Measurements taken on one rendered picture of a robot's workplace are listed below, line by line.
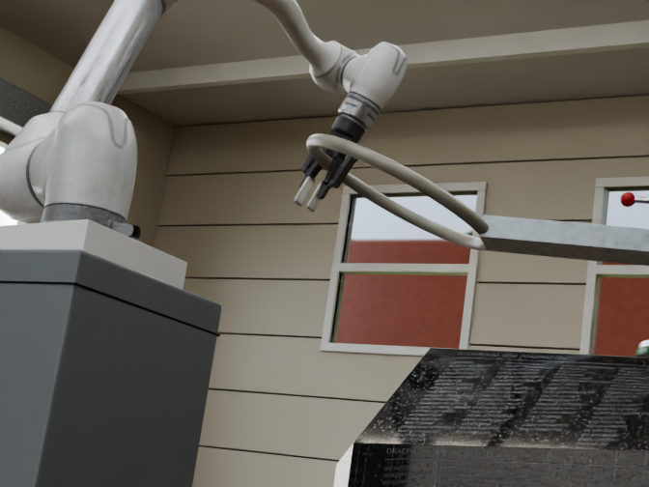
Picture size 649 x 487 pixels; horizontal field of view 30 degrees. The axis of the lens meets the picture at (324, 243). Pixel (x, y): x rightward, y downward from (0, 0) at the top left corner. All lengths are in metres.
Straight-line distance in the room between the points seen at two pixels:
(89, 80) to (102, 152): 0.33
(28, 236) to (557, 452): 1.01
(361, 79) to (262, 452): 7.67
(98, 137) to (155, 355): 0.42
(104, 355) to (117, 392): 0.07
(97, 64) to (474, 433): 1.07
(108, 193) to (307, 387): 8.01
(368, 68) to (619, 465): 1.19
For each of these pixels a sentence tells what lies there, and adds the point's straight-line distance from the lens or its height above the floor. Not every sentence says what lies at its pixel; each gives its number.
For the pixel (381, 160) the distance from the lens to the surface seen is 2.54.
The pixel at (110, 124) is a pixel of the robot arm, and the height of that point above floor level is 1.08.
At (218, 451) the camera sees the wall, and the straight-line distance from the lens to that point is 10.58.
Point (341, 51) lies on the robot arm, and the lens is 3.01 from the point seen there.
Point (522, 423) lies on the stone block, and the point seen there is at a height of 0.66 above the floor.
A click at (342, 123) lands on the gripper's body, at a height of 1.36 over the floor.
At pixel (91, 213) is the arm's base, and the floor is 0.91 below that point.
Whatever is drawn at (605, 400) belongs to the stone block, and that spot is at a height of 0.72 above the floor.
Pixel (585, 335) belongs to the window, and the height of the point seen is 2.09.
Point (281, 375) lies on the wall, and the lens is 10.34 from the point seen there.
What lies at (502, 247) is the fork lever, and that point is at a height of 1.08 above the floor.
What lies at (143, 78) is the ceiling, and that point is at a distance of 10.54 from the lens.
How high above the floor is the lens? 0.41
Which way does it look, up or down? 13 degrees up
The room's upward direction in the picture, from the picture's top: 8 degrees clockwise
